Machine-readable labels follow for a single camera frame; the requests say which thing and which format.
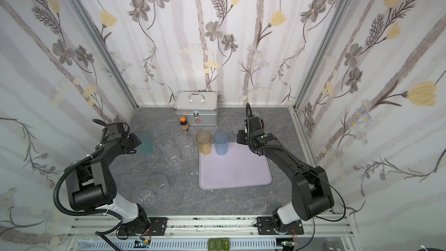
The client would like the amber drinking glass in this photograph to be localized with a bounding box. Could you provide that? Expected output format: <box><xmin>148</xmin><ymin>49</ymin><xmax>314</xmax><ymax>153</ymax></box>
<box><xmin>196</xmin><ymin>131</ymin><xmax>212</xmax><ymax>155</ymax></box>

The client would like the clear glass front left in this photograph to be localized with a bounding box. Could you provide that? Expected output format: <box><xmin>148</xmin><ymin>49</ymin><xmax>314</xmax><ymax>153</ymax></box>
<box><xmin>132</xmin><ymin>185</ymin><xmax>156</xmax><ymax>207</ymax></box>

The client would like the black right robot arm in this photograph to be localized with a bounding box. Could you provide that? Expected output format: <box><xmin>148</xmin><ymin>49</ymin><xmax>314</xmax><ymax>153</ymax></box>
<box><xmin>237</xmin><ymin>103</ymin><xmax>338</xmax><ymax>234</ymax></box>

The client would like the brown bottle orange cap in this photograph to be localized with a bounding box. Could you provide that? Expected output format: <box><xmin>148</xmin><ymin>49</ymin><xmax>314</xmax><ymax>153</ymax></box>
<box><xmin>180</xmin><ymin>116</ymin><xmax>189</xmax><ymax>131</ymax></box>

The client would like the lilac plastic tray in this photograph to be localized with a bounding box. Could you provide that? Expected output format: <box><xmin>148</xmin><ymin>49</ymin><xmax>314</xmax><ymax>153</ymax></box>
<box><xmin>199</xmin><ymin>142</ymin><xmax>272</xmax><ymax>190</ymax></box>

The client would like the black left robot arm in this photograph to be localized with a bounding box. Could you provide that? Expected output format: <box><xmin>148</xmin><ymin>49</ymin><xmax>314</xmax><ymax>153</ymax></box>
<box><xmin>52</xmin><ymin>119</ymin><xmax>167</xmax><ymax>241</ymax></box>

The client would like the green terminal block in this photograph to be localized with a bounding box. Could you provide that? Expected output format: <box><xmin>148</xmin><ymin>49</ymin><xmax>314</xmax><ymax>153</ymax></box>
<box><xmin>207</xmin><ymin>238</ymin><xmax>231</xmax><ymax>251</ymax></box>

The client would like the clear glass near rail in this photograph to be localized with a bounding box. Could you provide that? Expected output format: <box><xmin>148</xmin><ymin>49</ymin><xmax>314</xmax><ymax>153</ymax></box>
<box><xmin>149</xmin><ymin>174</ymin><xmax>170</xmax><ymax>195</ymax></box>

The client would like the blue plastic cup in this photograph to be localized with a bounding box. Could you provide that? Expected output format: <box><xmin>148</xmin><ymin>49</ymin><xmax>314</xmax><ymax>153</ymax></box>
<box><xmin>213</xmin><ymin>131</ymin><xmax>230</xmax><ymax>156</ymax></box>

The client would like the clear tumbler glass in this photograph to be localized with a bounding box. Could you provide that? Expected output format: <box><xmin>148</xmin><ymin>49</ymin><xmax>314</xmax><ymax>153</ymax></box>
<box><xmin>177</xmin><ymin>136</ymin><xmax>194</xmax><ymax>156</ymax></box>
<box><xmin>163</xmin><ymin>146</ymin><xmax>181</xmax><ymax>167</ymax></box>
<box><xmin>156</xmin><ymin>135</ymin><xmax>174</xmax><ymax>151</ymax></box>

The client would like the teal plastic cup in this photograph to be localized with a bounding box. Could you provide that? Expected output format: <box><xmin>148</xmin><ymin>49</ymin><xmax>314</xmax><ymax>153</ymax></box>
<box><xmin>136</xmin><ymin>132</ymin><xmax>154</xmax><ymax>154</ymax></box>

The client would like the small clear glass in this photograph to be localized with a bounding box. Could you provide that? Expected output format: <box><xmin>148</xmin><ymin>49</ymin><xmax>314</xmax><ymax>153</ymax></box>
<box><xmin>232</xmin><ymin>122</ymin><xmax>245</xmax><ymax>134</ymax></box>

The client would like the silver metal first-aid case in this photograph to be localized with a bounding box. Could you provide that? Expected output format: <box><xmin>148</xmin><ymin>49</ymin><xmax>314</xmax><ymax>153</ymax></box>
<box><xmin>174</xmin><ymin>91</ymin><xmax>218</xmax><ymax>126</ymax></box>

